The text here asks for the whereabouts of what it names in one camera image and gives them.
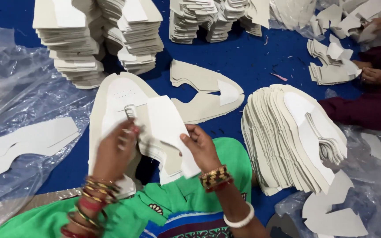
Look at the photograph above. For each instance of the person's right hand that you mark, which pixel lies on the person's right hand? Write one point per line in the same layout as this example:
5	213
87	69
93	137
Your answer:
203	150

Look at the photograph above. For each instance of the person's left hand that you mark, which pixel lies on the person's left hand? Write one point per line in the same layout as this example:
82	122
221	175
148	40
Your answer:
112	155

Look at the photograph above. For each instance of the person's left fingers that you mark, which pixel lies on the person's left fingers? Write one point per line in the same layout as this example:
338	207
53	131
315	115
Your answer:
129	132

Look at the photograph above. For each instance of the white shoe piece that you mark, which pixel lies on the white shoe piece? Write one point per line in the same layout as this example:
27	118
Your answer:
167	129

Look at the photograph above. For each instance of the large grey white shoe upper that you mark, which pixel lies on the large grey white shoe upper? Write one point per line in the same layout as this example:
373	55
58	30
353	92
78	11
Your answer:
117	96

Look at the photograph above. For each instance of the set of coloured wrist bangles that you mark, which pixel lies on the set of coloured wrist bangles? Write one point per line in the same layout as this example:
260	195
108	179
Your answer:
93	201

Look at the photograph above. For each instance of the person's green garment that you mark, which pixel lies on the person's green garment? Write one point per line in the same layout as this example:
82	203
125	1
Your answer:
164	208

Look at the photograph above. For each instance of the grey shoe upper white toe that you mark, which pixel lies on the grey shoe upper white toe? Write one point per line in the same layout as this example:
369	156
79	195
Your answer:
207	96

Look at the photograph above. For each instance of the white flat lining cutouts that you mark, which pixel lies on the white flat lining cutouts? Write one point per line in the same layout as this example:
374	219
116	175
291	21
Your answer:
31	142

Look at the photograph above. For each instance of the tall stacks of grey cutouts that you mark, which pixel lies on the tall stacks of grey cutouts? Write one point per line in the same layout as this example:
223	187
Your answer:
88	36

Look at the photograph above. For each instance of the clear plastic sheet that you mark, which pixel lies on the clear plastic sheet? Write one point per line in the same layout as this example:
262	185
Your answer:
375	185
18	99

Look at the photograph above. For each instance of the short stacks of grey cutouts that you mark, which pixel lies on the short stacks of grey cutouts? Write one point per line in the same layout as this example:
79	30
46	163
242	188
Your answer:
210	19

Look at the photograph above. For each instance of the white bangle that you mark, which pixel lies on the white bangle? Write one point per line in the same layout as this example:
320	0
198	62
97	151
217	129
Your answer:
241	219

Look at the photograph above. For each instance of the fanned stack of shoe uppers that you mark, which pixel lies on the fanned stack of shoe uppers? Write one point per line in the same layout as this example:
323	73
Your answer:
286	138

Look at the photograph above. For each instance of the pink scrap strip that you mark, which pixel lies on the pink scrap strip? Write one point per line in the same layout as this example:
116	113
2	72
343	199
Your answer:
279	77

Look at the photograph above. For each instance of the small pile of shoe cutouts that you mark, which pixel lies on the small pile of shoe cutouts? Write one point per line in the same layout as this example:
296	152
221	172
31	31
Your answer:
332	62

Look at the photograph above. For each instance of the grey flat offcut pieces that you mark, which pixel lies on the grey flat offcut pieces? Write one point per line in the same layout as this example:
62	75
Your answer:
332	211

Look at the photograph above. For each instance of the loose heap of white cutouts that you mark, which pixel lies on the loose heap of white cutouts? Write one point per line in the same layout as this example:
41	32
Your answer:
336	16

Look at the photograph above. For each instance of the small white lining cutout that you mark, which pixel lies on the small white lining cutout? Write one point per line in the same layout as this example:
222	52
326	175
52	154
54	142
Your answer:
373	145

